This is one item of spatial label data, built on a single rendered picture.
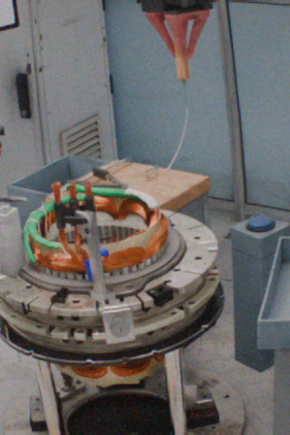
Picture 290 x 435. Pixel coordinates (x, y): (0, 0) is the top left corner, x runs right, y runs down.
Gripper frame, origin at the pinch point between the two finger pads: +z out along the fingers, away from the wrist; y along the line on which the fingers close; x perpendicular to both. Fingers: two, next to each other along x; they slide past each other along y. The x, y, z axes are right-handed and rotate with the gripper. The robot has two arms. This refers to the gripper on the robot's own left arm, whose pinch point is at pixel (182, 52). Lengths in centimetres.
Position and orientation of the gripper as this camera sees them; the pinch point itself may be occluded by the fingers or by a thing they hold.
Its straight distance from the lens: 126.7
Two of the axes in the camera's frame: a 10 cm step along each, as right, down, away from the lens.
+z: 0.9, 9.3, 3.7
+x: 7.7, -3.0, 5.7
